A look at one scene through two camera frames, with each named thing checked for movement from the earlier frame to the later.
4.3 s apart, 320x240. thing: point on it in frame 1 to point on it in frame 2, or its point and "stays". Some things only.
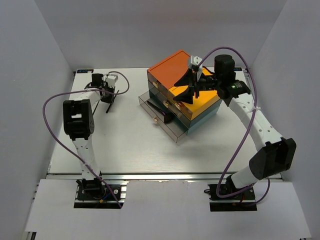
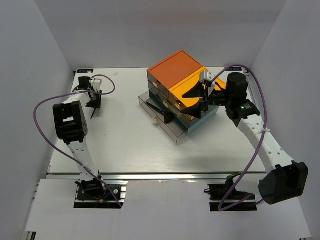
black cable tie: [169, 117] stays
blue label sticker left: [84, 71] stays
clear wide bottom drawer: [175, 130] stays
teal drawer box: [203, 118] stays
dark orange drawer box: [166, 74] stays
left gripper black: [112, 90] to [98, 104]
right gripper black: [188, 79] to [198, 91]
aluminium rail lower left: [31, 235] stays
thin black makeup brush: [112, 102] to [92, 114]
